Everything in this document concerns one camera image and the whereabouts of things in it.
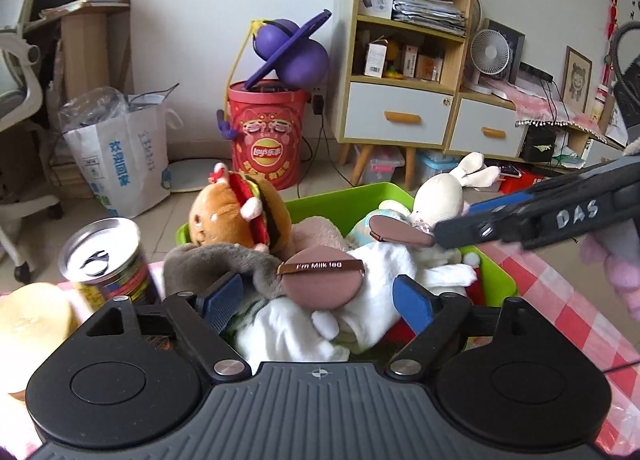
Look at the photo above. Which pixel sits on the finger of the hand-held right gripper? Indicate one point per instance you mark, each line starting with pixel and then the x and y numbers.
pixel 497 202
pixel 485 230

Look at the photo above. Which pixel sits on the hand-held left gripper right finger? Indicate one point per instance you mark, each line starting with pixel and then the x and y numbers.
pixel 412 302

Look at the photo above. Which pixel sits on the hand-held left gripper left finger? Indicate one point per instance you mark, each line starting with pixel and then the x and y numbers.
pixel 222 302

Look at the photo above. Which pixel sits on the pink and white plush toy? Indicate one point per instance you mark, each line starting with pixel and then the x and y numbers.
pixel 385 265

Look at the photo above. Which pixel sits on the rabbit doll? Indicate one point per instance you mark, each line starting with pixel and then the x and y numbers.
pixel 440 195

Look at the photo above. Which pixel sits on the white fluffy glove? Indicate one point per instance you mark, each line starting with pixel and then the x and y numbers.
pixel 280 335

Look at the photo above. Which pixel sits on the oval brown powder puff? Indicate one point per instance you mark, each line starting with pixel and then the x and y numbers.
pixel 400 231

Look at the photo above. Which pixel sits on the round brown powder puff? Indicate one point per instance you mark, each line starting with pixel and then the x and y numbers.
pixel 322 285

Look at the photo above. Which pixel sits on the hamburger plush toy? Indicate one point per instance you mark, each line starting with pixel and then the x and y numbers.
pixel 220 210

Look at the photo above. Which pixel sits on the green plastic bin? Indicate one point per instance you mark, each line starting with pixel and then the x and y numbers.
pixel 345 205

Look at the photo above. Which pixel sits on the person's right hand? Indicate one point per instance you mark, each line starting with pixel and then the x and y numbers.
pixel 625 285

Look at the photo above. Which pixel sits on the red white plush item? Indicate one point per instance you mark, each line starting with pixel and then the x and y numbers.
pixel 475 285

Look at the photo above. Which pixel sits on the black box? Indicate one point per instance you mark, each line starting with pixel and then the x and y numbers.
pixel 537 145

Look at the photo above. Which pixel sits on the clear storage box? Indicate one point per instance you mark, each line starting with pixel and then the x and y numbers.
pixel 435 167
pixel 382 165

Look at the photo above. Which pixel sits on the low wooden drawer cabinet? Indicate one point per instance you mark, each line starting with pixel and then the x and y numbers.
pixel 485 130

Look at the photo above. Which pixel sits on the red white checked tablecloth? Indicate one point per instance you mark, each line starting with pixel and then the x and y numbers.
pixel 550 300

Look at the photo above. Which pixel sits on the pink lace cloth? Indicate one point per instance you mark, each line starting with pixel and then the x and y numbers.
pixel 540 105

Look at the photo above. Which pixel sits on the black yellow drink can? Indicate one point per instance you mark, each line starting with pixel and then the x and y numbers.
pixel 115 270

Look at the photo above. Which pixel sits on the framed girl drawing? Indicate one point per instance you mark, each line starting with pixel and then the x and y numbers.
pixel 577 80

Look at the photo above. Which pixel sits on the white floor scale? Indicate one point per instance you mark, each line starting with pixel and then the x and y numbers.
pixel 195 175

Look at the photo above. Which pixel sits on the tall wooden shelf cabinet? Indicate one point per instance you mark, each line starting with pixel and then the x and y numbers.
pixel 400 110

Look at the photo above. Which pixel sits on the black power strip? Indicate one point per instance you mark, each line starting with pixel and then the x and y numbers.
pixel 537 72

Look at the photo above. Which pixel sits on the white desk fan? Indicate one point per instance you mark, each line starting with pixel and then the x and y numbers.
pixel 490 52

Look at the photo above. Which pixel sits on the orange small boxes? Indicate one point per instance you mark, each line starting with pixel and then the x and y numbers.
pixel 422 64

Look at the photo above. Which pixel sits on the white paper bag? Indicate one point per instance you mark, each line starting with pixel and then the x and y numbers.
pixel 125 165

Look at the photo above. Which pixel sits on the red round bucket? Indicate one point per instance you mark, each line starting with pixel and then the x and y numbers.
pixel 270 140

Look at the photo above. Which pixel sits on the small white box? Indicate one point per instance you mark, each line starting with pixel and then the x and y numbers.
pixel 376 59

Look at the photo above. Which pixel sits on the cookie jar with gold lid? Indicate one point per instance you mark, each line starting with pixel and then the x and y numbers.
pixel 30 320

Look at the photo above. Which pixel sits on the stack of papers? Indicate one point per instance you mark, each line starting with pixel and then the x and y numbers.
pixel 430 15

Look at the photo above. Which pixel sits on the clear plastic bag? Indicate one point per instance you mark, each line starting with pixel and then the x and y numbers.
pixel 90 107

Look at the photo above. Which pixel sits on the purple jump ball toy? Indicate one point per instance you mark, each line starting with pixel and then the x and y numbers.
pixel 300 57

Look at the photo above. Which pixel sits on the wooden desk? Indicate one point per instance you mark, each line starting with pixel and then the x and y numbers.
pixel 95 40

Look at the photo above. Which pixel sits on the white office chair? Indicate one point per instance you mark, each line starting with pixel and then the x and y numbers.
pixel 20 90

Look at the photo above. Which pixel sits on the black picture frame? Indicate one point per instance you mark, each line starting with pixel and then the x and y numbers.
pixel 517 47

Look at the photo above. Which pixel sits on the black wall plug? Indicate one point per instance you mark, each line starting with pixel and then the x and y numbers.
pixel 318 105

